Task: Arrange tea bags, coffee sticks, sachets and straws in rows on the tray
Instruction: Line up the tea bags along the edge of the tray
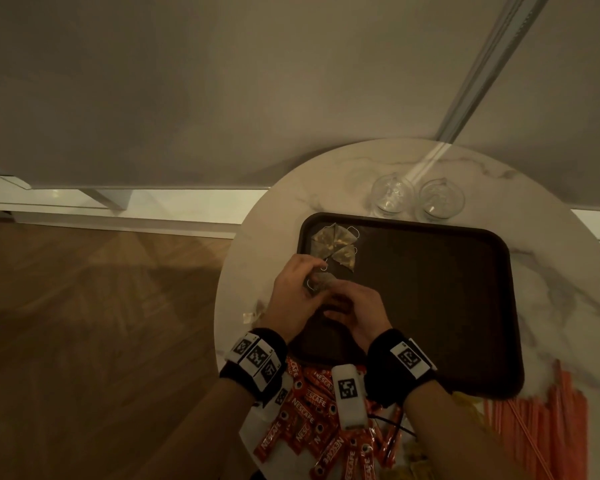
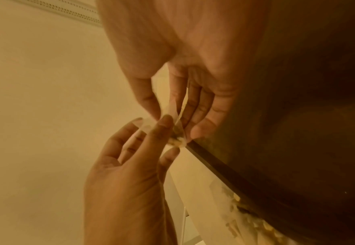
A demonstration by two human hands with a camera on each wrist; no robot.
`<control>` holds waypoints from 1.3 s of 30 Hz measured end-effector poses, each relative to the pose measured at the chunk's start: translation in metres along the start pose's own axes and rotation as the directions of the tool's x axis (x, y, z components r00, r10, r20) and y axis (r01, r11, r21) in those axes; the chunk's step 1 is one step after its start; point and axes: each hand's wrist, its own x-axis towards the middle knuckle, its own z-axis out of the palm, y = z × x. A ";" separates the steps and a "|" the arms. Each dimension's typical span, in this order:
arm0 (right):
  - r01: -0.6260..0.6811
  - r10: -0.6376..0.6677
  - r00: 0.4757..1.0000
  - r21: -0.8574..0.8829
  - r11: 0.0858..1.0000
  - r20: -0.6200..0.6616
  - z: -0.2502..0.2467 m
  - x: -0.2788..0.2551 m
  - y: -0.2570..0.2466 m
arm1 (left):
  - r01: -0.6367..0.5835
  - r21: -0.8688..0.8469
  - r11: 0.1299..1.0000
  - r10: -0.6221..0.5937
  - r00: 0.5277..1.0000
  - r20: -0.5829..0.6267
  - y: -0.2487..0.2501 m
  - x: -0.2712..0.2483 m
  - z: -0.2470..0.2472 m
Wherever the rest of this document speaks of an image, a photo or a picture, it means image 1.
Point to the perforated metal wall rail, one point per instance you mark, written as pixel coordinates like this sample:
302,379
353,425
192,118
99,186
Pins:
492,64

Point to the pile of yellow sachets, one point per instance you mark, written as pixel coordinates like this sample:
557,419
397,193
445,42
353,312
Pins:
467,400

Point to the dark brown tray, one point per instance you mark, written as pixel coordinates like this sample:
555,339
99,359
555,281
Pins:
440,304

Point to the clear glass cup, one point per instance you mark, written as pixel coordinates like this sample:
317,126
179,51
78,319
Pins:
440,199
392,195

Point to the person's right hand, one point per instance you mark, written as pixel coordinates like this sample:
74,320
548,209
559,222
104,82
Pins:
362,314

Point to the pile of orange stick packets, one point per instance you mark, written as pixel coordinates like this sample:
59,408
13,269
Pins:
545,424

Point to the pile of red Nescafe sachets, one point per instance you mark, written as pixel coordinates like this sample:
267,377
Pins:
315,404

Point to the person's left forearm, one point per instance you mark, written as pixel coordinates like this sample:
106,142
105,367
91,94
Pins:
200,434

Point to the black right wristband with markers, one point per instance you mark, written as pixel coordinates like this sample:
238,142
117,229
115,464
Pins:
397,367

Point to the pile of tea bags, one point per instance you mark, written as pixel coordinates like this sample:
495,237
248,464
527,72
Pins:
252,314

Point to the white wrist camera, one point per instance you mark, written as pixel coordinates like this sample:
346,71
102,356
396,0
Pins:
350,394
279,394

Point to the person's left hand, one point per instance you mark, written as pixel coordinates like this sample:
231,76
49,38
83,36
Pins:
292,299

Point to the round white marble table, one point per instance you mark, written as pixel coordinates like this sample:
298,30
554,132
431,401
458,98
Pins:
155,209

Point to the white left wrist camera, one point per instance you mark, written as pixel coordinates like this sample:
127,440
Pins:
279,394

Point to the person's right forearm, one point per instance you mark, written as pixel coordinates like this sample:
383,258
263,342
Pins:
460,439

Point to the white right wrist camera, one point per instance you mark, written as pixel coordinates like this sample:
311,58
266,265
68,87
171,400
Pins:
350,394

